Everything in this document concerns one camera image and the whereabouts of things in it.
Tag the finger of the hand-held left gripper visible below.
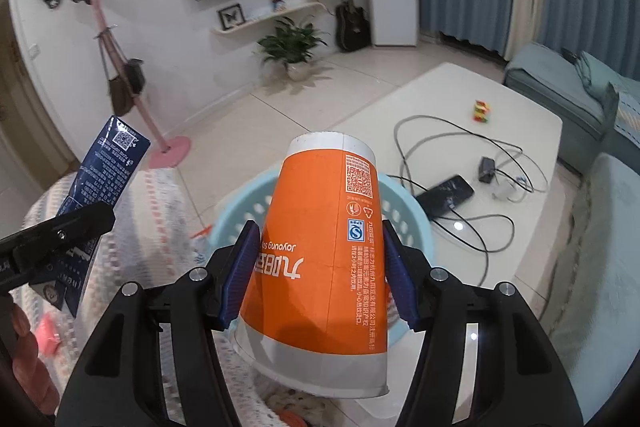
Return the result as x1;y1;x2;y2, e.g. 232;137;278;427
0;201;117;288

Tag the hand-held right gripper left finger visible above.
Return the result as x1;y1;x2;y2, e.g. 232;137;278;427
56;219;263;427

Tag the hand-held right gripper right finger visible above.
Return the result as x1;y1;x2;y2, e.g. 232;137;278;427
381;218;586;427

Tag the orange paper cup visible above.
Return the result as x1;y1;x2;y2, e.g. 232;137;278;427
230;133;391;400

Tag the light blue plastic basket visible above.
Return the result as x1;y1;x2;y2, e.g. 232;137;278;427
206;167;437;343

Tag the dark blue carton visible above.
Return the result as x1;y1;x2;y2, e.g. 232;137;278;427
49;116;151;319

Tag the person's left hand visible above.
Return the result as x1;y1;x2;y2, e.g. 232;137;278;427
7;304;61;415

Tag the red plastic wrapper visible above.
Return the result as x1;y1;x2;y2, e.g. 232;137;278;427
31;312;63;355

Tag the striped table cloth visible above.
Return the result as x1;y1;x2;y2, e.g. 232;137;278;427
10;167;281;427

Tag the black smartphone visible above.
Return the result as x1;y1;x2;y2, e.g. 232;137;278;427
415;174;476;220

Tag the black charger block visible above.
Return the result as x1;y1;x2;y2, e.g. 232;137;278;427
477;156;497;184

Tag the brown hanging bag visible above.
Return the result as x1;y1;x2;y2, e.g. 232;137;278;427
107;39;137;118

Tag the black hanging bag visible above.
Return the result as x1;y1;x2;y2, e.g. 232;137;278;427
125;57;147;92

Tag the white coffee table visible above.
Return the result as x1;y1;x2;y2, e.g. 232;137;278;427
320;62;563;308

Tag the light blue upholstered seat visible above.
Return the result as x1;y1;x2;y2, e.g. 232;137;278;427
545;152;640;427

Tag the pink coat rack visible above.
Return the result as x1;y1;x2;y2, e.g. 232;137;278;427
55;0;192;168

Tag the green potted plant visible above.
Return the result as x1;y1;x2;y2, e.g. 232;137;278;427
256;18;331;82

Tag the teal sofa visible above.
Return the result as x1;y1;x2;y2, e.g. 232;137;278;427
502;42;640;178

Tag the framed butterfly picture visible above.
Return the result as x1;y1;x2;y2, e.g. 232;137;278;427
217;3;246;30

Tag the black guitar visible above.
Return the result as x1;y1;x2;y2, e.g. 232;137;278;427
334;0;372;52

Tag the teal cushion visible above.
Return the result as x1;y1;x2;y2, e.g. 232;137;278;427
580;52;640;138

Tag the black cable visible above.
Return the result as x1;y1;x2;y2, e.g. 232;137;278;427
392;114;551;288

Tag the white cable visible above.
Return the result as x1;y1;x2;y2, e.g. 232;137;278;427
492;177;531;202

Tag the low white wall shelf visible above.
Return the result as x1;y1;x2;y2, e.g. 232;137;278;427
210;2;326;35

